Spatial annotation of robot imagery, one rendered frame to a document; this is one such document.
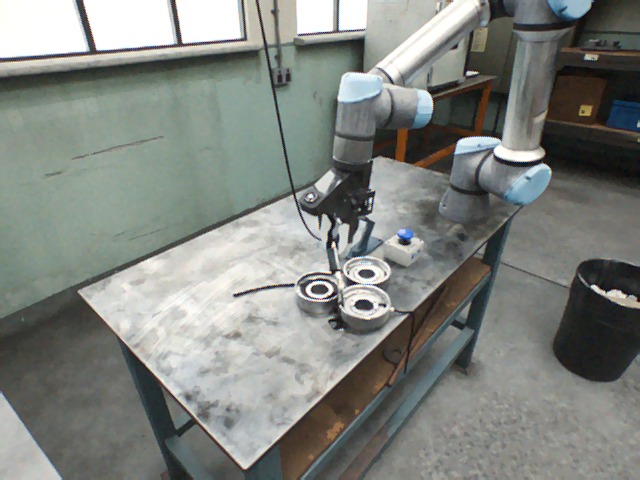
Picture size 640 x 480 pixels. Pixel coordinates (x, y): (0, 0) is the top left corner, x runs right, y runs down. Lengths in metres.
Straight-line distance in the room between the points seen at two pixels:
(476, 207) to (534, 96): 0.35
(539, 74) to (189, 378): 0.93
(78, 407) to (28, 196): 0.94
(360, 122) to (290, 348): 0.43
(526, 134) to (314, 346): 0.68
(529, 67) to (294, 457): 0.96
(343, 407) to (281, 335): 0.28
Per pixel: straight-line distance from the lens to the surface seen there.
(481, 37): 4.65
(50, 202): 2.20
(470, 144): 1.17
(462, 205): 1.21
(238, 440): 0.67
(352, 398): 1.01
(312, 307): 0.82
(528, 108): 1.04
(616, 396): 2.08
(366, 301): 0.84
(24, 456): 0.94
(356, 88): 0.73
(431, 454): 1.61
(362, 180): 0.81
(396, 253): 0.99
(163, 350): 0.82
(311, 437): 0.95
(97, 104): 2.18
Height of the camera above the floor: 1.36
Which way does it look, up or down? 32 degrees down
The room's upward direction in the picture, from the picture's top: straight up
